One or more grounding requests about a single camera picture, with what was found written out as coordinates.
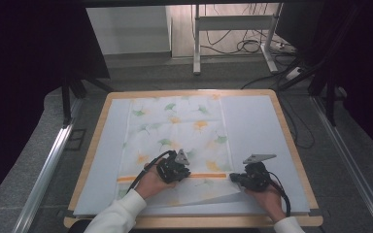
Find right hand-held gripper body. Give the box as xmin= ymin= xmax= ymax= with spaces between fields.
xmin=239 ymin=153 xmax=278 ymax=192

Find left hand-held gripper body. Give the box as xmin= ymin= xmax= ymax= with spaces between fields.
xmin=155 ymin=149 xmax=191 ymax=185

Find white leaf print cloth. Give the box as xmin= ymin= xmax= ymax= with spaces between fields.
xmin=114 ymin=94 xmax=243 ymax=209

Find person's left hand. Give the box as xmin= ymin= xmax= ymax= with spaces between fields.
xmin=134 ymin=161 xmax=177 ymax=200

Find person's right hand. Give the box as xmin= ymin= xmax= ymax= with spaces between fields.
xmin=244 ymin=183 xmax=288 ymax=223

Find white table mat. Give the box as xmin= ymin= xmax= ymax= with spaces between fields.
xmin=72 ymin=95 xmax=313 ymax=217

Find dark floor socket plate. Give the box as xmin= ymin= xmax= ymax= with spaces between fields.
xmin=65 ymin=128 xmax=87 ymax=151

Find white power strip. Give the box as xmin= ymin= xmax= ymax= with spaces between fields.
xmin=285 ymin=66 xmax=305 ymax=82

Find black metal stand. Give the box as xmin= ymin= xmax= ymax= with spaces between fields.
xmin=60 ymin=69 xmax=115 ymax=128
xmin=276 ymin=0 xmax=367 ymax=127

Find white cabinet panel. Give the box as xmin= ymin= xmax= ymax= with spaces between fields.
xmin=85 ymin=5 xmax=173 ymax=56

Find black curtain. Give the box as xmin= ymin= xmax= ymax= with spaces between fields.
xmin=275 ymin=0 xmax=373 ymax=163
xmin=0 ymin=0 xmax=111 ymax=212

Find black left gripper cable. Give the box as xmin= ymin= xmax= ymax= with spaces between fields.
xmin=125 ymin=150 xmax=178 ymax=194

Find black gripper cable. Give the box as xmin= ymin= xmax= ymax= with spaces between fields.
xmin=266 ymin=170 xmax=292 ymax=217
xmin=125 ymin=150 xmax=178 ymax=194

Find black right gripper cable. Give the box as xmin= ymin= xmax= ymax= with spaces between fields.
xmin=266 ymin=170 xmax=292 ymax=217

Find aluminium floor rail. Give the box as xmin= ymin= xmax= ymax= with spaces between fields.
xmin=11 ymin=96 xmax=85 ymax=233
xmin=310 ymin=95 xmax=373 ymax=233

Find black floor cables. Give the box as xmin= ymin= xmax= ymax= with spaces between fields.
xmin=203 ymin=3 xmax=317 ymax=150

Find white metal desk frame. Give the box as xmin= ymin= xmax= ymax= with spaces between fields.
xmin=192 ymin=3 xmax=285 ymax=76

